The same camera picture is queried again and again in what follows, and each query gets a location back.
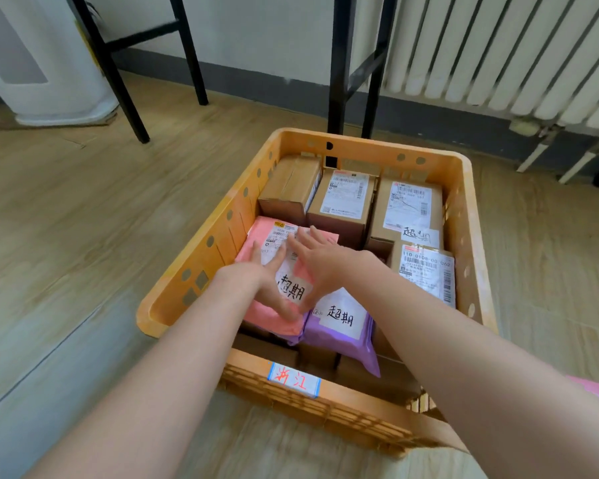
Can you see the person's left hand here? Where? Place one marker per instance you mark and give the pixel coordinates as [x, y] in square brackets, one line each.
[252, 286]

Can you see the person's right hand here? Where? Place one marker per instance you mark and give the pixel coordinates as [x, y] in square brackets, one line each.
[339, 269]

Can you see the person's left thumb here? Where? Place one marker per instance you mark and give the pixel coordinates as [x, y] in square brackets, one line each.
[282, 305]

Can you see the person's right thumb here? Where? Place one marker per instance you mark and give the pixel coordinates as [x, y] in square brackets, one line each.
[313, 298]

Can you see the pink mailer bag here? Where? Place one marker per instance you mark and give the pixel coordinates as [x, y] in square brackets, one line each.
[263, 228]

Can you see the person's right forearm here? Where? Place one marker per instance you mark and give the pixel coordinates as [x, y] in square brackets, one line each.
[479, 374]

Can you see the person's left forearm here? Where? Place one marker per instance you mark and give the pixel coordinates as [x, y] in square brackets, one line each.
[154, 384]

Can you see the purple mailer bag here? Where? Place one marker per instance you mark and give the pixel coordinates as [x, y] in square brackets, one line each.
[349, 344]

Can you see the medium labelled cardboard box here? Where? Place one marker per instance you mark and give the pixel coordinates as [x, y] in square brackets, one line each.
[337, 216]

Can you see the orange plastic crate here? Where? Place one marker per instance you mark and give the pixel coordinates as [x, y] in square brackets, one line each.
[214, 244]

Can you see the large labelled cardboard box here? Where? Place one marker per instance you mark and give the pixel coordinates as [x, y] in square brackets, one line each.
[379, 219]

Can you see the plain brown cardboard box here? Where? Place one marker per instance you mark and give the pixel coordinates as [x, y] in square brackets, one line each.
[287, 187]

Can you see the small labelled cardboard box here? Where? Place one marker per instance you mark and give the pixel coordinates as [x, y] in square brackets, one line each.
[427, 274]

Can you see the white radiator pipes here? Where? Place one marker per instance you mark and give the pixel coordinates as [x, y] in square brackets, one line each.
[539, 149]

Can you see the person's pink clothing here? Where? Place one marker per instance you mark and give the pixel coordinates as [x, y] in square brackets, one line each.
[596, 391]

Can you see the white radiator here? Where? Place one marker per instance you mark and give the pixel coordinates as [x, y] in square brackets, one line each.
[504, 49]

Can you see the white standing appliance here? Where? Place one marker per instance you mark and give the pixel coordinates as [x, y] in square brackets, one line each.
[55, 69]

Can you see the black metal frame legs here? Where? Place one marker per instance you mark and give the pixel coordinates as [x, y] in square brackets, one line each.
[340, 69]
[115, 79]

